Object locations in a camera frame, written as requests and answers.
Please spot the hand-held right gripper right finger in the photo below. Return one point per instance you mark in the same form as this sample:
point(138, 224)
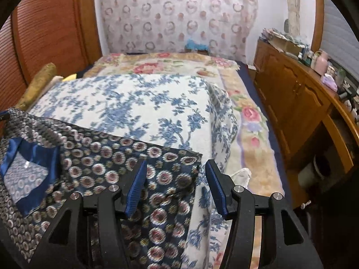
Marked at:
point(217, 190)

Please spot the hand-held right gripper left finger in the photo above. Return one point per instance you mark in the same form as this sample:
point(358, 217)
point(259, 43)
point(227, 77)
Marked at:
point(136, 190)

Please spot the navy circle-patterned shirt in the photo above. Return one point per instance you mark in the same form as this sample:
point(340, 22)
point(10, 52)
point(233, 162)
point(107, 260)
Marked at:
point(98, 168)

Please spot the white cloth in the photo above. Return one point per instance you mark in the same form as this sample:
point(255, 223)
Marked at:
point(241, 176)

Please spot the white blue-flowered blanket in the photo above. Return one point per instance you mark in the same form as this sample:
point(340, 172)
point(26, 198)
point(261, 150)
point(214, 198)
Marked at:
point(134, 109)

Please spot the white round container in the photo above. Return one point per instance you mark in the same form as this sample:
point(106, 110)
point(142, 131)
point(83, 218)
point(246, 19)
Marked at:
point(317, 168)

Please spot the long wooden cabinet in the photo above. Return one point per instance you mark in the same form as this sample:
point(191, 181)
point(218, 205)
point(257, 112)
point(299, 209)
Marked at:
point(294, 89)

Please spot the cream rose-patterned blanket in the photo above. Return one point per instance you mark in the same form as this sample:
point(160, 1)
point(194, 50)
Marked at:
point(174, 64)

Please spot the gold patterned pillow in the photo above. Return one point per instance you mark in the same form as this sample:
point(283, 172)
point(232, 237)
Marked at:
point(36, 86)

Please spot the blue-topped box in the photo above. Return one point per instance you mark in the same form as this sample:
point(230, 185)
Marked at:
point(196, 44)

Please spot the purple cloth bundle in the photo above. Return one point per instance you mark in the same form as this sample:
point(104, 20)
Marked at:
point(330, 82)

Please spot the cardboard box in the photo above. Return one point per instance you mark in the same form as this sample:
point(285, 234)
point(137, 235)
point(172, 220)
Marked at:
point(283, 43)

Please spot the black stand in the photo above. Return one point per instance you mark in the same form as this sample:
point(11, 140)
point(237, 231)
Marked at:
point(346, 92)

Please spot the pink bottle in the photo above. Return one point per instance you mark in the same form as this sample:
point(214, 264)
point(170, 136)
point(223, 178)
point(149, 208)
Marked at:
point(321, 61)

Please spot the sheer circle-patterned curtain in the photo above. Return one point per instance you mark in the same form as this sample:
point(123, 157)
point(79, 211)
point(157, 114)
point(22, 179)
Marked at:
point(179, 16)

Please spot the small desk fan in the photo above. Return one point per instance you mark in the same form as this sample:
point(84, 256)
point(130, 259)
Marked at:
point(286, 25)

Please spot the beige tied window curtain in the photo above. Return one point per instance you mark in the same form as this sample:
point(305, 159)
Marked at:
point(293, 2)

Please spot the grey window blind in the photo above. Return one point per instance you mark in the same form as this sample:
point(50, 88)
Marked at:
point(342, 28)

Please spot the wooden window frame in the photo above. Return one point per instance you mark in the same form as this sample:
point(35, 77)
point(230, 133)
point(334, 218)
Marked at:
point(319, 14)

